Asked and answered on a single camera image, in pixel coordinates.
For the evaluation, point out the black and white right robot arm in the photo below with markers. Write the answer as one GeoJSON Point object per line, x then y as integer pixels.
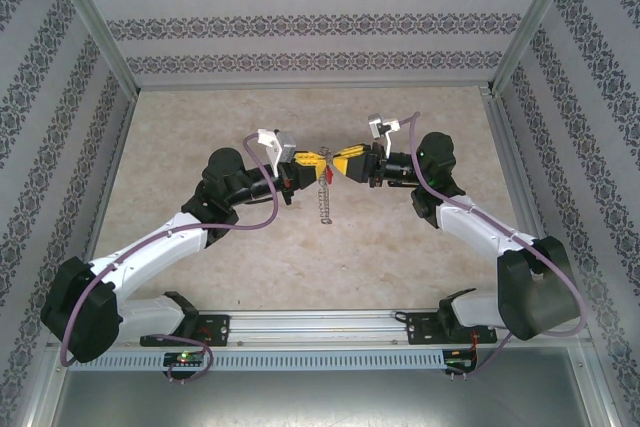
{"type": "Point", "coordinates": [535, 297]}

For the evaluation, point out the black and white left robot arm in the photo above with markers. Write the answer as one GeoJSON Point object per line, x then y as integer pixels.
{"type": "Point", "coordinates": [75, 312]}

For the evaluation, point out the steel sheet panel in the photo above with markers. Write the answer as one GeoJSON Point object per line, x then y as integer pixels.
{"type": "Point", "coordinates": [320, 397]}

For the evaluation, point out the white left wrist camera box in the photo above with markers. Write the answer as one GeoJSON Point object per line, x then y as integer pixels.
{"type": "Point", "coordinates": [285, 147]}

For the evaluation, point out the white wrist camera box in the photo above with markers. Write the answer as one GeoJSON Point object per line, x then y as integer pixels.
{"type": "Point", "coordinates": [380, 126]}
{"type": "Point", "coordinates": [285, 147]}

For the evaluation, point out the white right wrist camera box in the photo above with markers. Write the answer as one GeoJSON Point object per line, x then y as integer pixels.
{"type": "Point", "coordinates": [380, 126]}

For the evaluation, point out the aluminium side rail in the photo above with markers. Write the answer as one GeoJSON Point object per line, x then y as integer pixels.
{"type": "Point", "coordinates": [509, 147]}
{"type": "Point", "coordinates": [120, 137]}

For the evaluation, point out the aluminium mounting rail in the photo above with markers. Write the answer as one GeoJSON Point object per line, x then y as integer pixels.
{"type": "Point", "coordinates": [320, 329]}

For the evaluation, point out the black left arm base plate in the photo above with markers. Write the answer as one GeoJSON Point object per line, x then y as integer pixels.
{"type": "Point", "coordinates": [220, 329]}

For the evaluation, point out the aluminium frame post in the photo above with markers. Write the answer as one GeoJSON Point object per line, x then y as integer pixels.
{"type": "Point", "coordinates": [535, 17]}
{"type": "Point", "coordinates": [90, 17]}

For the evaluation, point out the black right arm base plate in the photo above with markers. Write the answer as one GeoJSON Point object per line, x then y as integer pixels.
{"type": "Point", "coordinates": [417, 329]}

